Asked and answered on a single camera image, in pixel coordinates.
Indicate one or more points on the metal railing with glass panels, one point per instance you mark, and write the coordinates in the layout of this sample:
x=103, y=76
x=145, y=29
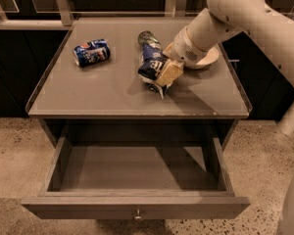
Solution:
x=60, y=14

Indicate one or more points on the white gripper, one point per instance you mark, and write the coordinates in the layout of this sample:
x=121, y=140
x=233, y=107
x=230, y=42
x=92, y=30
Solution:
x=185, y=49

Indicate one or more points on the white paper bowl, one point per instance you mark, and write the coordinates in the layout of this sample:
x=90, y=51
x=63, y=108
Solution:
x=207, y=60

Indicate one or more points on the open grey top drawer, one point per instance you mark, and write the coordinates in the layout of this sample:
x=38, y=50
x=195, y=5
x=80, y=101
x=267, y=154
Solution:
x=113, y=180

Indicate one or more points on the blue chip bag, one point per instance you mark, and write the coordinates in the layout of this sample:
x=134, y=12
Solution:
x=153, y=61

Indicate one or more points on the blue Pepsi soda can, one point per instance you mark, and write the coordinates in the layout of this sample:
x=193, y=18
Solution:
x=93, y=52

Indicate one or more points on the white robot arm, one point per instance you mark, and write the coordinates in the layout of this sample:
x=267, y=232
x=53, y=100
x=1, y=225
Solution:
x=272, y=32

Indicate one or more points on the round metal drawer knob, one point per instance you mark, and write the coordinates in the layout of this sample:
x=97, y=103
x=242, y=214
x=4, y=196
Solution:
x=138, y=215

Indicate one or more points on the grey drawer cabinet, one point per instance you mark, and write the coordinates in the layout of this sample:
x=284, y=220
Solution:
x=113, y=89

